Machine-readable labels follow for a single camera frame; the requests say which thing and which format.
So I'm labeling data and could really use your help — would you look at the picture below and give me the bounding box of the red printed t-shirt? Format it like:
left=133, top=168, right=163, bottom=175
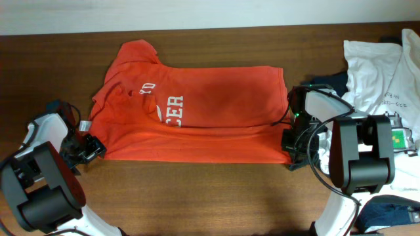
left=89, top=40, right=291, bottom=164

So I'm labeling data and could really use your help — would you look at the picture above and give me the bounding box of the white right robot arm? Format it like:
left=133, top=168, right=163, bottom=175
left=281, top=85, right=395, bottom=235

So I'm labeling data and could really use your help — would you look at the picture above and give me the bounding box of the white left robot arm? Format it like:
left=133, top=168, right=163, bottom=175
left=1, top=113, right=125, bottom=236

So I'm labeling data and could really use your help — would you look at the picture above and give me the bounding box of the dark navy garment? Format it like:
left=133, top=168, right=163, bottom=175
left=301, top=71, right=348, bottom=97

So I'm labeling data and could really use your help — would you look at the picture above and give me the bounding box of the white printed t-shirt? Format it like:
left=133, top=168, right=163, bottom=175
left=320, top=28, right=420, bottom=194

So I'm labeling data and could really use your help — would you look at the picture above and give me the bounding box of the dark blue folded garment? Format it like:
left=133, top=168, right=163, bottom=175
left=356, top=196, right=419, bottom=233

